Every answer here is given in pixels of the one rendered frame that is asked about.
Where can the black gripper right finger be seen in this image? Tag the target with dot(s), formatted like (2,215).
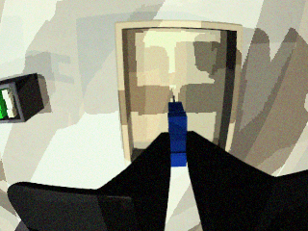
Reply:
(233,196)

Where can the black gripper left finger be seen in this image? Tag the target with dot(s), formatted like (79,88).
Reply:
(135,200)

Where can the beige rectangular tray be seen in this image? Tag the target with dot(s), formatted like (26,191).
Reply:
(196,61)

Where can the black fuse block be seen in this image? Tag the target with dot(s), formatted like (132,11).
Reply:
(22,97)

